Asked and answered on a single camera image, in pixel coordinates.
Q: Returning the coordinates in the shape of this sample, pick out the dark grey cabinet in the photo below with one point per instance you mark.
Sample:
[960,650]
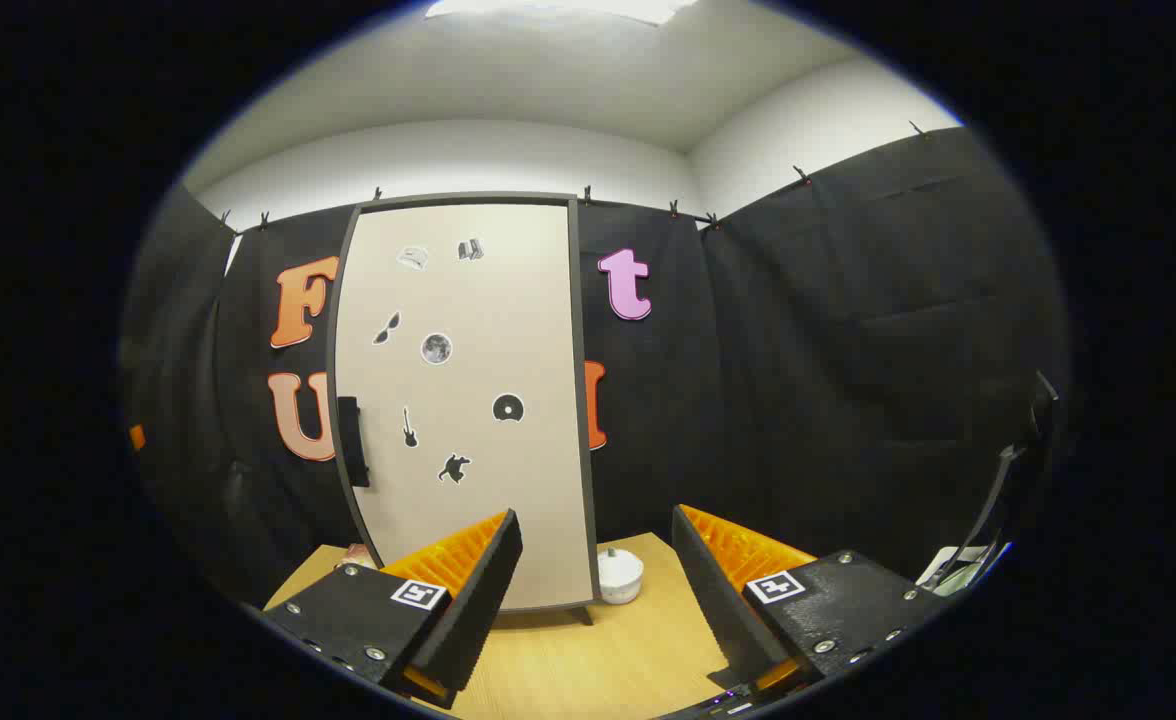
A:
[582,420]

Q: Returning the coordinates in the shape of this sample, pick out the row of cloth clips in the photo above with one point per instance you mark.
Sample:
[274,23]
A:
[800,176]

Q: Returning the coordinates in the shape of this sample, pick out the dark angled stand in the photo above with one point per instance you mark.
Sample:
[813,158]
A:
[988,505]

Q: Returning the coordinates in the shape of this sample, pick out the beige cabinet door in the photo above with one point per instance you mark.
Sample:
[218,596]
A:
[488,480]

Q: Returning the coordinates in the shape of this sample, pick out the small white round jar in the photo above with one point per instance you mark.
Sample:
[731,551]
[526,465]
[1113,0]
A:
[620,577]

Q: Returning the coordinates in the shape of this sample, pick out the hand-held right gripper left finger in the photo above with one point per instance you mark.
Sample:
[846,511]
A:
[478,610]

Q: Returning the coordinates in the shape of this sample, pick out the black backdrop cloth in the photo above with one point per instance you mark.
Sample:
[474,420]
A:
[848,350]

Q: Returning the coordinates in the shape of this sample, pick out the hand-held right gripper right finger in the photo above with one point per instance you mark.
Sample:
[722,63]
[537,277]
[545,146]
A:
[718,610]

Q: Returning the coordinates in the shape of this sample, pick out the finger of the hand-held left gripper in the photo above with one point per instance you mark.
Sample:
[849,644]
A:
[137,438]

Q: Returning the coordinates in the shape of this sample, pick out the white flat object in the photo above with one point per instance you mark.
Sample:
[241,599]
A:
[948,567]

